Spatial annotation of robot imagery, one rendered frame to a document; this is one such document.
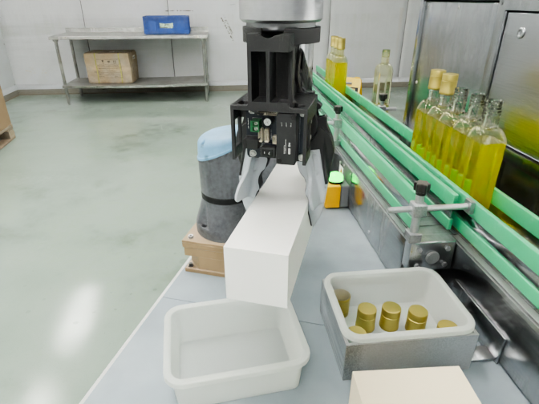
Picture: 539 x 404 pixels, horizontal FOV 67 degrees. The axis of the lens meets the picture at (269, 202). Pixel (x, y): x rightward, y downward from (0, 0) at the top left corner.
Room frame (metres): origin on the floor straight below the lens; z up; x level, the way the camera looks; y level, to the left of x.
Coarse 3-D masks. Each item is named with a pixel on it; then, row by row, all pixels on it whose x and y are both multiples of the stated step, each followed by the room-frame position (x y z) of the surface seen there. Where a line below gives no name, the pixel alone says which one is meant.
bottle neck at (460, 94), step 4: (456, 88) 0.88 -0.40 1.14; (460, 88) 0.89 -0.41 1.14; (464, 88) 0.89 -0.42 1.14; (468, 88) 0.88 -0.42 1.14; (456, 92) 0.88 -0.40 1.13; (460, 92) 0.87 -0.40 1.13; (464, 92) 0.87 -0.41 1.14; (468, 92) 0.88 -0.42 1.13; (456, 96) 0.88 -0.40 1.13; (460, 96) 0.87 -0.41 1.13; (464, 96) 0.87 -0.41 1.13; (452, 100) 0.89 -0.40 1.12; (456, 100) 0.88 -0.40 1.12; (460, 100) 0.87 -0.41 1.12; (464, 100) 0.87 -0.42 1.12; (452, 104) 0.88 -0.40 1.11; (456, 104) 0.87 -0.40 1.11; (460, 104) 0.87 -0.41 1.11; (464, 104) 0.87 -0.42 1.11; (452, 108) 0.88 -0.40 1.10; (456, 108) 0.87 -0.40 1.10; (460, 108) 0.87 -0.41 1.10; (464, 108) 0.88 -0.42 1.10
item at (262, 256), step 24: (288, 168) 0.51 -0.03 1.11; (264, 192) 0.43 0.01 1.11; (288, 192) 0.43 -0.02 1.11; (264, 216) 0.37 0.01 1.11; (288, 216) 0.37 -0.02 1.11; (240, 240) 0.33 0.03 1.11; (264, 240) 0.33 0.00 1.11; (288, 240) 0.33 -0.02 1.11; (240, 264) 0.31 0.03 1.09; (264, 264) 0.31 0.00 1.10; (288, 264) 0.30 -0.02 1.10; (240, 288) 0.31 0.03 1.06; (264, 288) 0.31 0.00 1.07; (288, 288) 0.30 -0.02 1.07
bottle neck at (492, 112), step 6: (492, 102) 0.76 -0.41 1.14; (498, 102) 0.76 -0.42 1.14; (504, 102) 0.76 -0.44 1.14; (486, 108) 0.77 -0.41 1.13; (492, 108) 0.76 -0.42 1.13; (498, 108) 0.76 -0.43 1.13; (486, 114) 0.76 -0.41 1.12; (492, 114) 0.76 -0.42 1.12; (498, 114) 0.76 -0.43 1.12; (486, 120) 0.76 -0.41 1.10; (492, 120) 0.76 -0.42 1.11; (498, 120) 0.76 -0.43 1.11; (486, 126) 0.76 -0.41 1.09; (492, 126) 0.76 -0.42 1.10
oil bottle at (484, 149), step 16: (480, 128) 0.76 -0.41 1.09; (496, 128) 0.76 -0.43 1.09; (464, 144) 0.79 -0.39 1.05; (480, 144) 0.74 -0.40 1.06; (496, 144) 0.74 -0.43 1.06; (464, 160) 0.78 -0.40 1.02; (480, 160) 0.74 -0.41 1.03; (496, 160) 0.74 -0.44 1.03; (464, 176) 0.76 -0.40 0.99; (480, 176) 0.74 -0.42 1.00; (496, 176) 0.74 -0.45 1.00; (480, 192) 0.74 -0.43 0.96
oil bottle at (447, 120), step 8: (448, 112) 0.88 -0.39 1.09; (456, 112) 0.87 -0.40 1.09; (464, 112) 0.87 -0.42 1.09; (440, 120) 0.89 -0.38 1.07; (448, 120) 0.86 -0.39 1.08; (456, 120) 0.86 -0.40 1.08; (440, 128) 0.89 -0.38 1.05; (448, 128) 0.86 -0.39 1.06; (440, 136) 0.88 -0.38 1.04; (448, 136) 0.86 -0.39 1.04; (440, 144) 0.87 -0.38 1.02; (448, 144) 0.85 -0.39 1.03; (432, 152) 0.90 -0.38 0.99; (440, 152) 0.87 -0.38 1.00; (432, 160) 0.89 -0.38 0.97; (440, 160) 0.86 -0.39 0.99; (440, 168) 0.86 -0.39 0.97
